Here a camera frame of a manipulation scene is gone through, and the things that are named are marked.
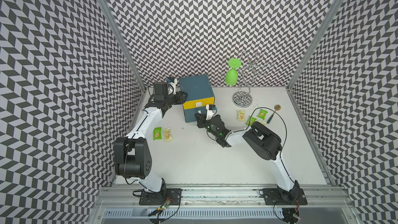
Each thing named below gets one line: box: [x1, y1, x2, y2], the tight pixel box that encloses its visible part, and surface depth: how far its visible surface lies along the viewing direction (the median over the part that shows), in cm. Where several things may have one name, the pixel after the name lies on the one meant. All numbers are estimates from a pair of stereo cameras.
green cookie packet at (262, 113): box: [257, 108, 268, 120], surface depth 104 cm
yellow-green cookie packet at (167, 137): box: [162, 127, 174, 143], surface depth 93 cm
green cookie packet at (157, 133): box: [152, 127, 163, 141], surface depth 95 cm
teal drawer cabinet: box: [178, 74, 216, 123], surface depth 90 cm
